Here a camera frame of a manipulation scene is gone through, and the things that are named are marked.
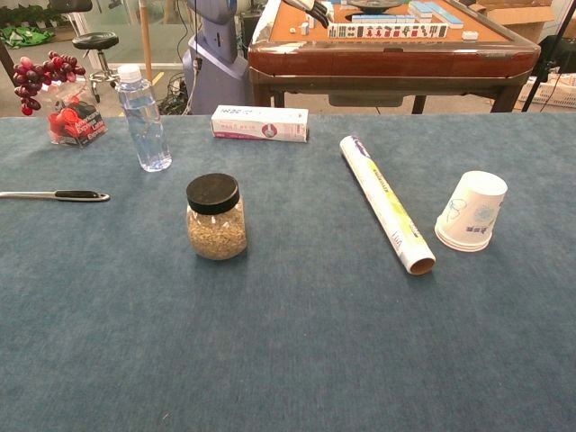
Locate white paper cup blue print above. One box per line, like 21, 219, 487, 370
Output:
434, 170, 509, 252

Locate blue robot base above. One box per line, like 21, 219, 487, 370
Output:
182, 0, 253, 116

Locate grain jar black lid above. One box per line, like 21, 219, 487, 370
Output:
185, 173, 249, 261

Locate black robot hand on mahjong table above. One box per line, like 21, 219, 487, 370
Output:
283, 0, 337, 30

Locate white toothpaste box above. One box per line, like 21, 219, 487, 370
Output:
211, 104, 311, 144

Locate cling film roll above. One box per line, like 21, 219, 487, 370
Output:
338, 135, 437, 276

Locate clear plastic water bottle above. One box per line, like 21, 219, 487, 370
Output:
115, 64, 174, 173

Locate brown mahjong table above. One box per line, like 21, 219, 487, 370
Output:
247, 0, 542, 114

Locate row of mahjong tiles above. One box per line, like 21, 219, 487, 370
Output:
327, 22, 450, 40

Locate wooden pole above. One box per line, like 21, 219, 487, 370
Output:
139, 0, 154, 85

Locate black round stool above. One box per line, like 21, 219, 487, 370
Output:
71, 31, 121, 104

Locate dark red grape bunch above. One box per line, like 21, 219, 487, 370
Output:
12, 50, 86, 117

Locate white plastic crate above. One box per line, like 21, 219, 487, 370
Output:
515, 74, 576, 109

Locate black tripod stand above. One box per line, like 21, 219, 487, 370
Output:
521, 0, 576, 113

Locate cardboard box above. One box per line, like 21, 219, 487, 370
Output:
467, 0, 576, 44

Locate green bag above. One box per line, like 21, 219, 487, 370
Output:
0, 25, 50, 50

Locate black floor cables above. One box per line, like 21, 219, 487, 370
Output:
157, 74, 190, 116

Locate metal ladle black handle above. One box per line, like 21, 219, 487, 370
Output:
0, 189, 111, 203

